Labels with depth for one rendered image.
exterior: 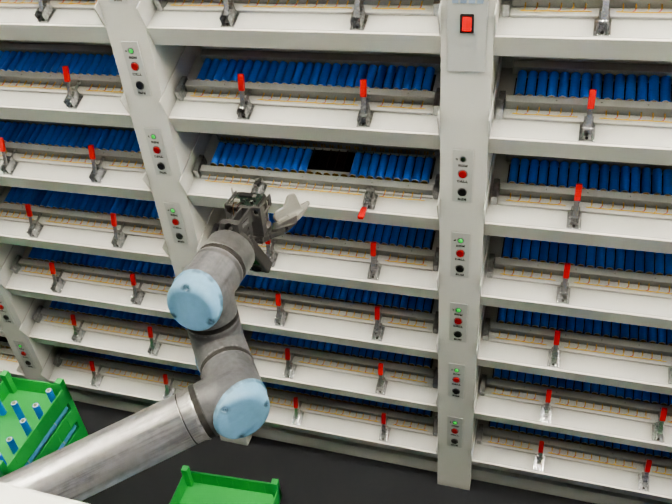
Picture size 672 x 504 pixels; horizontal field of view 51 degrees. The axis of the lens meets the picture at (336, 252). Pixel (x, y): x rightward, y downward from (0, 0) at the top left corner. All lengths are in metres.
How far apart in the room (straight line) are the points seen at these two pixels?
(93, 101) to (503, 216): 0.97
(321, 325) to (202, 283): 0.78
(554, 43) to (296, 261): 0.81
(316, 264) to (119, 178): 0.53
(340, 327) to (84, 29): 0.93
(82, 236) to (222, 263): 0.92
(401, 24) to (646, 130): 0.50
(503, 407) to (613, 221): 0.63
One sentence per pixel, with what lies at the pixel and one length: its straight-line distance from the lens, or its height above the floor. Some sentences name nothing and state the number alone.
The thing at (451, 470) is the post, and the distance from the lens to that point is 2.14.
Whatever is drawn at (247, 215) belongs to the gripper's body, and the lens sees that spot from 1.26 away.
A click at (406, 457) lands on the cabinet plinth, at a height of 0.04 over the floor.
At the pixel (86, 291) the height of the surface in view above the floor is 0.55.
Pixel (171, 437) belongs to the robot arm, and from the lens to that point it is 1.13.
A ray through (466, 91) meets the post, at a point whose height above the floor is 1.24.
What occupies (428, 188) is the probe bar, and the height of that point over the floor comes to 0.99.
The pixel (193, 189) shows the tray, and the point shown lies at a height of 0.95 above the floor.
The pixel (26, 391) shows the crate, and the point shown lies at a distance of 2.29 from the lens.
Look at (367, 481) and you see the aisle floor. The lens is 2.22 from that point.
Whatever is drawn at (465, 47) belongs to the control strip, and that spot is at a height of 1.33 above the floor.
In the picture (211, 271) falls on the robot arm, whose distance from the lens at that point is 1.15.
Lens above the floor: 1.81
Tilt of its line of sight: 37 degrees down
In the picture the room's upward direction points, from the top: 6 degrees counter-clockwise
